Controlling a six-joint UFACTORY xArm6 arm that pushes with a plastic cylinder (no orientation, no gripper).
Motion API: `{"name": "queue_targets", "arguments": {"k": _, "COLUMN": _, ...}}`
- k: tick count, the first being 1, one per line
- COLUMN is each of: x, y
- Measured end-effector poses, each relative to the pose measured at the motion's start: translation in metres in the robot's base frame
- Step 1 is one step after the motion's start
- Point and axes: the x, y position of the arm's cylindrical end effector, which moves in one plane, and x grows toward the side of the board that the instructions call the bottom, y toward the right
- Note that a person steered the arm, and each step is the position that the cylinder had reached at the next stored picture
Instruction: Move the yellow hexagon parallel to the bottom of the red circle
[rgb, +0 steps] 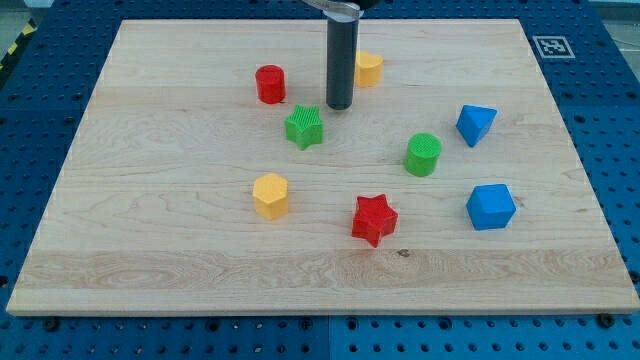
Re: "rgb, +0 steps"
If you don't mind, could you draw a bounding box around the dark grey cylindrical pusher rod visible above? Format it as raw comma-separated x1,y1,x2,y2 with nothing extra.
326,13,359,110

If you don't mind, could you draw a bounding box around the grey metal clamp mount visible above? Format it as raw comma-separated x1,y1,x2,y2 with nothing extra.
302,0,378,21

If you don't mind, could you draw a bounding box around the yellow hexagon block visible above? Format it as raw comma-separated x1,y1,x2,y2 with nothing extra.
252,173,289,220

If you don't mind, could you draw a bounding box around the yellow heart block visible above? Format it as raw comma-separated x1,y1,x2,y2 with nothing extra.
355,51,384,88

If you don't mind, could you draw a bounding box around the red cylinder block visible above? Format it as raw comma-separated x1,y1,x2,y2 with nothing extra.
255,64,286,104

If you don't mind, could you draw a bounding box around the green star block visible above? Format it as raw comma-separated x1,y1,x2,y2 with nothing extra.
284,104,324,150

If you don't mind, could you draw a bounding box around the green cylinder block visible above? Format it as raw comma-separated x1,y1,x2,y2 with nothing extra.
404,133,442,177

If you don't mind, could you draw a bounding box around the blue triangular prism block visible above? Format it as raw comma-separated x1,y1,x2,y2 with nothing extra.
456,104,498,147

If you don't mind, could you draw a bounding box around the red star block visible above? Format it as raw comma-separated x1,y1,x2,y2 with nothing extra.
351,194,399,248

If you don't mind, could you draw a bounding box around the light wooden board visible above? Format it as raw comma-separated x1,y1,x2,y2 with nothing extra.
7,19,639,316

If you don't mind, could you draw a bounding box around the white fiducial marker tag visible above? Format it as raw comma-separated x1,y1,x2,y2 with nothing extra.
533,35,575,59

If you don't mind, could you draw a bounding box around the blue cube block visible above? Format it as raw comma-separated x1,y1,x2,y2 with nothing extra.
466,184,517,230

